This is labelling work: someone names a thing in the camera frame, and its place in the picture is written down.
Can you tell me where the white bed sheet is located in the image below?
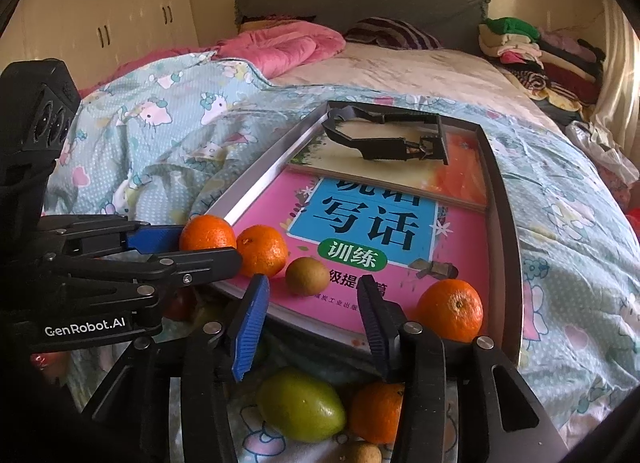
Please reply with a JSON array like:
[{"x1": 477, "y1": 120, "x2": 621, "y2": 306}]
[{"x1": 272, "y1": 43, "x2": 561, "y2": 128}]

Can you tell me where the black plastic frame part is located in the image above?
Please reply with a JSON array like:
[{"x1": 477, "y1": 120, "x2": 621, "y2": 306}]
[{"x1": 320, "y1": 103, "x2": 449, "y2": 166}]

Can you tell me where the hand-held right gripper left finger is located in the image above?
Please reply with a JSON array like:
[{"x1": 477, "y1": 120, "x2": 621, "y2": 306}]
[{"x1": 80, "y1": 274, "x2": 271, "y2": 463}]

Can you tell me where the brown kiwi fruit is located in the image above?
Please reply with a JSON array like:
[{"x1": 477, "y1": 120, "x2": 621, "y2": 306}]
[{"x1": 285, "y1": 256, "x2": 327, "y2": 296}]

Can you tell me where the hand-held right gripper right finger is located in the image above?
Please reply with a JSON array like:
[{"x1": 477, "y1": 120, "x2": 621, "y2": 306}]
[{"x1": 356, "y1": 274, "x2": 568, "y2": 463}]

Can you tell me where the orange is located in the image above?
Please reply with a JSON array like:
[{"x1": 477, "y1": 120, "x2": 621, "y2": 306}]
[
  {"x1": 416, "y1": 279, "x2": 485, "y2": 343},
  {"x1": 236, "y1": 224, "x2": 290, "y2": 279},
  {"x1": 348, "y1": 382, "x2": 406, "y2": 445},
  {"x1": 179, "y1": 214, "x2": 237, "y2": 253}
]

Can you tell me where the pink quilt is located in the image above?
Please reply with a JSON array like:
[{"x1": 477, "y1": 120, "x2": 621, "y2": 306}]
[{"x1": 80, "y1": 19, "x2": 347, "y2": 94}]

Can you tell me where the white plastic bag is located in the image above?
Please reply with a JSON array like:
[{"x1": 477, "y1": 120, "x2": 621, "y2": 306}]
[{"x1": 565, "y1": 120, "x2": 640, "y2": 184}]

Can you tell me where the cream curtain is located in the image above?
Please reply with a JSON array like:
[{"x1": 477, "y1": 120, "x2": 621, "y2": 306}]
[{"x1": 595, "y1": 0, "x2": 640, "y2": 134}]

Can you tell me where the yellow and orange book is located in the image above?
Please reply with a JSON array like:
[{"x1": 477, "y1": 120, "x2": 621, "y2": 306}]
[{"x1": 287, "y1": 118, "x2": 488, "y2": 211}]

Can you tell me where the small brown fruit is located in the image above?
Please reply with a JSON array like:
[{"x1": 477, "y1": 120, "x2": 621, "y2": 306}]
[{"x1": 340, "y1": 440, "x2": 383, "y2": 463}]

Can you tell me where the cream wardrobe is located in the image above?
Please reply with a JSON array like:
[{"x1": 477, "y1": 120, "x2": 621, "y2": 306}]
[{"x1": 0, "y1": 0, "x2": 201, "y2": 68}]

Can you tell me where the red fruit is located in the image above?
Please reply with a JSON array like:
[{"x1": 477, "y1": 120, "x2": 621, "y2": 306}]
[{"x1": 162, "y1": 288, "x2": 198, "y2": 322}]

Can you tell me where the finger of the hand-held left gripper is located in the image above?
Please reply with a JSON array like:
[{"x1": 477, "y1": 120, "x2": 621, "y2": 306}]
[
  {"x1": 42, "y1": 215, "x2": 186, "y2": 256},
  {"x1": 45, "y1": 247, "x2": 244, "y2": 301}
]

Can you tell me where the grey metal tray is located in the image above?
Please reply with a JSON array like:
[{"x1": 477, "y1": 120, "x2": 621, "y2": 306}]
[{"x1": 189, "y1": 100, "x2": 525, "y2": 369}]

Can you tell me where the striped purple pillow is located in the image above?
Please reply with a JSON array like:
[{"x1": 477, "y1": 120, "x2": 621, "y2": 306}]
[{"x1": 345, "y1": 17, "x2": 443, "y2": 50}]

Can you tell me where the large green fruit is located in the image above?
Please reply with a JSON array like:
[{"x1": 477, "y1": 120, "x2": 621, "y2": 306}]
[{"x1": 257, "y1": 367, "x2": 347, "y2": 444}]

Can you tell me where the cat print blue blanket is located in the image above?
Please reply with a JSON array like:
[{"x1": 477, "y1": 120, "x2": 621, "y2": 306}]
[{"x1": 42, "y1": 50, "x2": 640, "y2": 463}]

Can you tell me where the pile of folded clothes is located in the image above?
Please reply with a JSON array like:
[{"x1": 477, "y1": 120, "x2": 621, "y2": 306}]
[{"x1": 477, "y1": 17, "x2": 608, "y2": 126}]

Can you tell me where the pink book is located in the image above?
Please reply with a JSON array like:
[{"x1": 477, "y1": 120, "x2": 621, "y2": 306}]
[{"x1": 240, "y1": 168, "x2": 493, "y2": 339}]

